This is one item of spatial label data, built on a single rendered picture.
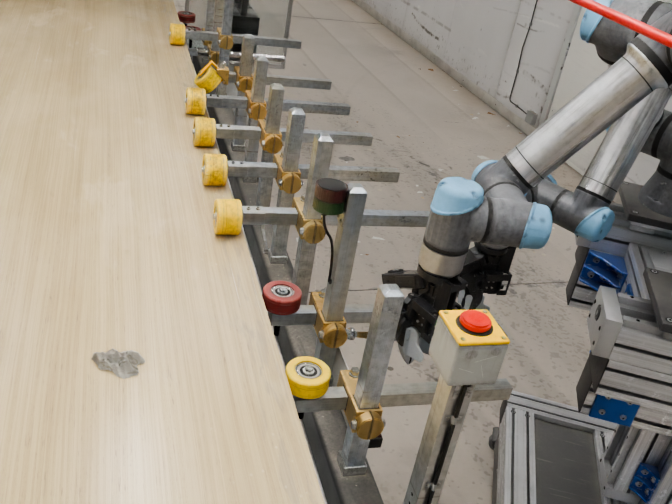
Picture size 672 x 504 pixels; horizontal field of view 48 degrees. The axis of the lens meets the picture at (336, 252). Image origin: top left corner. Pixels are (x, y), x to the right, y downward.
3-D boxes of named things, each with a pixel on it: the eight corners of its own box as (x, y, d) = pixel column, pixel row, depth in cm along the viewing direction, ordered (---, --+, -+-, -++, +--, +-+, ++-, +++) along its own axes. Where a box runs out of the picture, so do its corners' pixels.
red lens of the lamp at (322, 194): (341, 189, 142) (343, 178, 141) (350, 203, 137) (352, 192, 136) (311, 188, 140) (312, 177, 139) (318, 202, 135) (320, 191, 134)
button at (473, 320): (480, 319, 97) (484, 308, 96) (494, 338, 93) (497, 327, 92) (452, 319, 95) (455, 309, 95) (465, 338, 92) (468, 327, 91)
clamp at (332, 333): (329, 310, 164) (333, 291, 161) (345, 348, 153) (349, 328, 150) (304, 310, 162) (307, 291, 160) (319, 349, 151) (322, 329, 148)
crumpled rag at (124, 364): (152, 359, 128) (153, 348, 127) (131, 382, 122) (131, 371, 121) (107, 343, 130) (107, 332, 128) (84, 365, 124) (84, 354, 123)
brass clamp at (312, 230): (312, 216, 179) (315, 197, 177) (326, 244, 168) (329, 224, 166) (287, 215, 178) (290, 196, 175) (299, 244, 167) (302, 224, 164)
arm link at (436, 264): (413, 237, 123) (449, 230, 127) (407, 261, 125) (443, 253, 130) (443, 260, 118) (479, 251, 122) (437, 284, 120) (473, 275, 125)
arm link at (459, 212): (495, 198, 114) (440, 191, 113) (477, 260, 119) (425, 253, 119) (484, 177, 121) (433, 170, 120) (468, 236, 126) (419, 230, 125)
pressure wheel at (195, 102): (206, 112, 227) (202, 116, 234) (206, 86, 227) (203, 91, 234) (186, 111, 225) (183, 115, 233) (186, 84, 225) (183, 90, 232)
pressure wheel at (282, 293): (291, 322, 161) (298, 277, 156) (298, 345, 155) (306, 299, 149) (254, 323, 159) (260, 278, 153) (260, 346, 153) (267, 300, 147)
